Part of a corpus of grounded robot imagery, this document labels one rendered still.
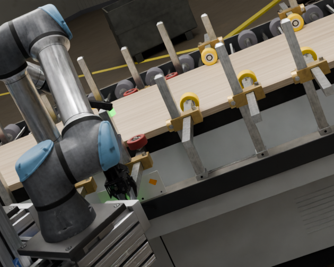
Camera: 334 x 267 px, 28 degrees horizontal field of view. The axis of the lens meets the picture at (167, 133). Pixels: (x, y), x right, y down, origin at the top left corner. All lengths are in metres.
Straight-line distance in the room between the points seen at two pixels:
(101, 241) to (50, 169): 0.24
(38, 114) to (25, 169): 0.35
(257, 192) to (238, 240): 0.39
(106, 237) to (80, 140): 0.28
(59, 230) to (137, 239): 0.25
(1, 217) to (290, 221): 1.46
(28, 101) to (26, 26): 0.23
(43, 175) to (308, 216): 1.54
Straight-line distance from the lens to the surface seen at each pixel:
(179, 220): 2.70
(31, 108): 1.99
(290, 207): 2.92
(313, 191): 2.90
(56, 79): 1.81
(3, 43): 1.92
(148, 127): 2.78
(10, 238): 1.91
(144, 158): 2.56
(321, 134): 2.57
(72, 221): 1.72
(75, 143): 1.69
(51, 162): 1.69
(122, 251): 1.83
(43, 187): 1.70
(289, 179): 2.64
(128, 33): 8.87
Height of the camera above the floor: 1.68
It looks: 17 degrees down
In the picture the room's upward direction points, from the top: 24 degrees counter-clockwise
